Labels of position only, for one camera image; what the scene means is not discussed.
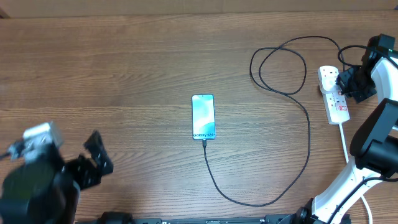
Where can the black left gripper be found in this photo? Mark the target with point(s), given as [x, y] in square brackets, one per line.
[94, 173]

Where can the blue screen smartphone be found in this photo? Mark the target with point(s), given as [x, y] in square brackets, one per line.
[203, 117]

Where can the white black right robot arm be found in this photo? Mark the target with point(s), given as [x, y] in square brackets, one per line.
[372, 153]

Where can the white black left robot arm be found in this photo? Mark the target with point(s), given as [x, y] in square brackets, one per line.
[46, 188]

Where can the white charger adapter plug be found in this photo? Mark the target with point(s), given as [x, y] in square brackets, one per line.
[329, 85]

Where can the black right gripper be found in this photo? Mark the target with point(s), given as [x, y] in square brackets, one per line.
[342, 78]

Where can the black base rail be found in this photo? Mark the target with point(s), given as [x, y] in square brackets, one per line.
[116, 217]

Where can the white power strip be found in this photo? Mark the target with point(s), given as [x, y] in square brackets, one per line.
[335, 103]

